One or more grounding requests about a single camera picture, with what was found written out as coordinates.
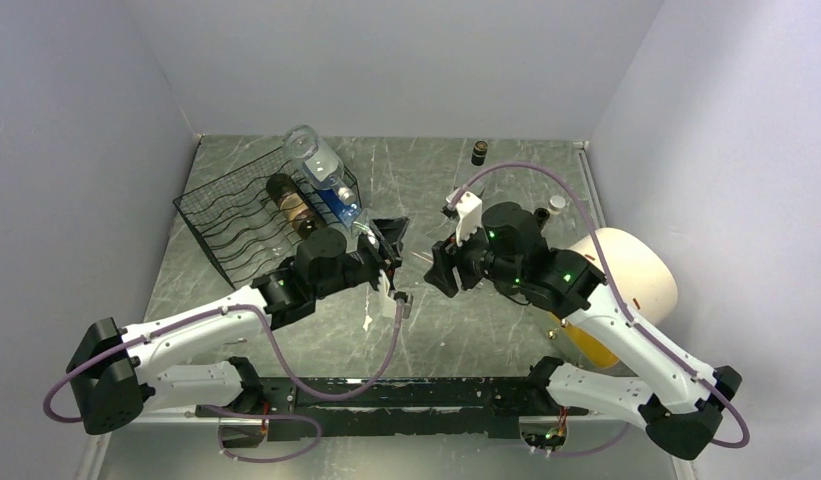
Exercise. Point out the black wire wine rack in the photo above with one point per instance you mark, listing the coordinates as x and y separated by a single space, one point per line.
243 232

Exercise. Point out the dark green wine bottle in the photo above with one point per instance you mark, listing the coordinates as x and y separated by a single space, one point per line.
541 217

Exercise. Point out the clear gold label bottle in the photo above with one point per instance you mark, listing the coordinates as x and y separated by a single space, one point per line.
479 153

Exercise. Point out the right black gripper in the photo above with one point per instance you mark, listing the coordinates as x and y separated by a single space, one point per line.
445 257

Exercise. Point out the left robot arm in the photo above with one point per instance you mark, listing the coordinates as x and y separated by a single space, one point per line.
116 372

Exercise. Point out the brown label wine bottle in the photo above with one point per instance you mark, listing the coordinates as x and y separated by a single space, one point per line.
290 200

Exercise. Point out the small clear capped bottle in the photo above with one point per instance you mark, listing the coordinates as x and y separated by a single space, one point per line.
557 205

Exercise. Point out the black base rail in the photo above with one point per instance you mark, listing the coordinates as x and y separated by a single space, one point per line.
497 407

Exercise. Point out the round clear silver-cap bottle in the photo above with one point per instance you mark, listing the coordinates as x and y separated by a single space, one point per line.
317 161

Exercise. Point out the blue square bottle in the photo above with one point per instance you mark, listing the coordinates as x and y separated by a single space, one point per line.
343 203

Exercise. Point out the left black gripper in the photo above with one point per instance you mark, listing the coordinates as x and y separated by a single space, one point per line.
389 231

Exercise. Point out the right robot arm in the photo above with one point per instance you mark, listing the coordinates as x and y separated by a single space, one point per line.
606 285

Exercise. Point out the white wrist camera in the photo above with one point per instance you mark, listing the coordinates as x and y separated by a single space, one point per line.
466 208
392 301

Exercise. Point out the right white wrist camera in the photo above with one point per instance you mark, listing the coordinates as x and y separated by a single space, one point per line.
466 208

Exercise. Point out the tall clear bottle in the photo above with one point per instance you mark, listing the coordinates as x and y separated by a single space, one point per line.
271 237

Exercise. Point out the white orange cylinder container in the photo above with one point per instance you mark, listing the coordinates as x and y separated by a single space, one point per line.
645 282

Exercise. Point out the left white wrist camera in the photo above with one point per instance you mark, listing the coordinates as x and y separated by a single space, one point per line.
392 301

